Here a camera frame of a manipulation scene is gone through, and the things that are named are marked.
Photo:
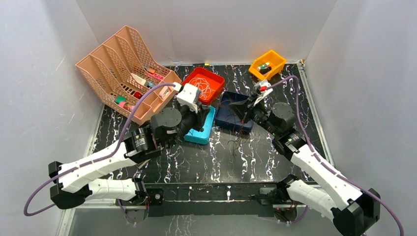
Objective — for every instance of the red square tray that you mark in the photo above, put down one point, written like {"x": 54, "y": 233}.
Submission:
{"x": 210, "y": 84}

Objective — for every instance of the black tube in bin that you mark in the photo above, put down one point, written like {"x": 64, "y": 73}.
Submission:
{"x": 265, "y": 70}

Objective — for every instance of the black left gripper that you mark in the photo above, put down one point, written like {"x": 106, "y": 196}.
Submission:
{"x": 198, "y": 116}

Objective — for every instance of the yellow plastic bin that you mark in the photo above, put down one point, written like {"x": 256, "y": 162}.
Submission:
{"x": 276, "y": 61}

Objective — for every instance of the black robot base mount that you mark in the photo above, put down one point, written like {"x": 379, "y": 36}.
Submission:
{"x": 285, "y": 215}

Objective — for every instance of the red ball in organizer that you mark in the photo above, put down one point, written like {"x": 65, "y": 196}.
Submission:
{"x": 137, "y": 95}

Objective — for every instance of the white box in organizer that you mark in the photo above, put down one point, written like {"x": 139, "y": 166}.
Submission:
{"x": 139, "y": 80}

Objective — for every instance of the cyan square tray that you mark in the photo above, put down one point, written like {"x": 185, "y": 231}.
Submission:
{"x": 202, "y": 137}

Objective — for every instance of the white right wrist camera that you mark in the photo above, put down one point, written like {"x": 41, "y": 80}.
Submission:
{"x": 262, "y": 89}

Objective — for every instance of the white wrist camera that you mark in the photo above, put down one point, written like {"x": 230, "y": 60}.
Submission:
{"x": 189, "y": 96}
{"x": 262, "y": 89}

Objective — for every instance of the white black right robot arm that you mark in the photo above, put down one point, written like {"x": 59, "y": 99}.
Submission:
{"x": 351, "y": 210}

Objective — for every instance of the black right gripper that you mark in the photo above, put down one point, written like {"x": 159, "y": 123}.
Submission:
{"x": 244, "y": 109}

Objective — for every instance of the pink marker in organizer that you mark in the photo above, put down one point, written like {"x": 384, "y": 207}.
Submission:
{"x": 153, "y": 72}

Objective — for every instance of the green pink tape rolls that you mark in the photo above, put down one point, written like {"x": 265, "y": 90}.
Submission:
{"x": 122, "y": 102}

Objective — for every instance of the aluminium frame rail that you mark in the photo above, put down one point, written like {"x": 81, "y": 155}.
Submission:
{"x": 161, "y": 194}

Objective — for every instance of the navy blue square tray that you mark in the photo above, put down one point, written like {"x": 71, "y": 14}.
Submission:
{"x": 226, "y": 119}

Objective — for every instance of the green white tube in bin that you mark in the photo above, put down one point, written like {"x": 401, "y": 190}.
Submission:
{"x": 263, "y": 66}

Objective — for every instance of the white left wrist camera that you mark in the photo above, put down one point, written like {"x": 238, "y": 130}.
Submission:
{"x": 189, "y": 96}

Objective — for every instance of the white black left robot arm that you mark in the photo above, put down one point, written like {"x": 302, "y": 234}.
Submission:
{"x": 82, "y": 180}

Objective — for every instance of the peach plastic file organizer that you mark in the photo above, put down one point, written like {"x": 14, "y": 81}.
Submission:
{"x": 107, "y": 69}

